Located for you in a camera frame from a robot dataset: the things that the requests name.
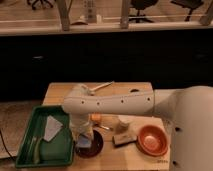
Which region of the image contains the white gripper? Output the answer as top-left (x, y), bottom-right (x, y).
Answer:
top-left (70, 121), bottom-right (94, 139)

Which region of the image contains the blue sponge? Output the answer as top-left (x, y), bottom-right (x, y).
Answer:
top-left (76, 136), bottom-right (92, 148)

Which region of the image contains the dark purple bowl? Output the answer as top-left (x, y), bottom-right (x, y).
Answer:
top-left (75, 130), bottom-right (103, 158)

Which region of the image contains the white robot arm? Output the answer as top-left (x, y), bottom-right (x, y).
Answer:
top-left (62, 84), bottom-right (213, 171)

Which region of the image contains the brown block sponge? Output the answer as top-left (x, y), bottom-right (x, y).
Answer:
top-left (112, 133), bottom-right (137, 147)

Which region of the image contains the orange bowl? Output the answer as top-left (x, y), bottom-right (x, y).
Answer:
top-left (137, 125), bottom-right (168, 157)

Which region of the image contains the small orange object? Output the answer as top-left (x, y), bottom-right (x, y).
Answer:
top-left (91, 114), bottom-right (101, 121)

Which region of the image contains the grey cloth in tray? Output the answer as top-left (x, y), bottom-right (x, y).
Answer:
top-left (44, 116), bottom-right (63, 142)

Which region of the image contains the metal utensil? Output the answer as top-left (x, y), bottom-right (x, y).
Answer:
top-left (94, 124), bottom-right (111, 131)

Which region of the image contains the green utensil in tray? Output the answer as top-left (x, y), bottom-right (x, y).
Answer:
top-left (30, 137), bottom-right (42, 164)

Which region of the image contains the white cup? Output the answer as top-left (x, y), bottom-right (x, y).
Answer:
top-left (118, 115), bottom-right (132, 130)

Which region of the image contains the green plastic tray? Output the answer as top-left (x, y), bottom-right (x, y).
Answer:
top-left (15, 105), bottom-right (73, 168)

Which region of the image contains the wooden spoon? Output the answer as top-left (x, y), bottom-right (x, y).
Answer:
top-left (90, 81), bottom-right (114, 91)

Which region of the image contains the office chair left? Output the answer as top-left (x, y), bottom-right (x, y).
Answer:
top-left (26, 0), bottom-right (53, 10)

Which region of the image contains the office chair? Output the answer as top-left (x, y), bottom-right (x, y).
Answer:
top-left (171, 0), bottom-right (204, 22)
top-left (129, 0), bottom-right (158, 23)
top-left (26, 0), bottom-right (53, 10)

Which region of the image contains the office chair centre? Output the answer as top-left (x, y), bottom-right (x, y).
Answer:
top-left (129, 0), bottom-right (158, 23)

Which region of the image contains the office chair right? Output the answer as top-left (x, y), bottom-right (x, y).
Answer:
top-left (171, 0), bottom-right (204, 22)

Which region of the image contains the black cable left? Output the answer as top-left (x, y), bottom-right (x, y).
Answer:
top-left (0, 128), bottom-right (17, 162)

